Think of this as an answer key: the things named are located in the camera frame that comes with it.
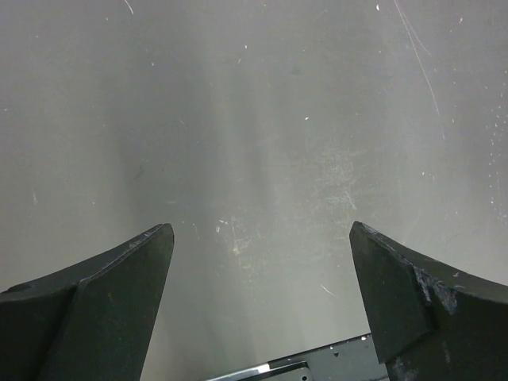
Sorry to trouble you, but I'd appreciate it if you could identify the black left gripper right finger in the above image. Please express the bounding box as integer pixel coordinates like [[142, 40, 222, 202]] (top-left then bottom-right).
[[349, 221, 507, 380]]

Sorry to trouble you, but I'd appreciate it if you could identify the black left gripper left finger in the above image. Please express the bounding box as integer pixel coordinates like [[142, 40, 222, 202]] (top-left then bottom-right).
[[1, 223, 175, 380]]

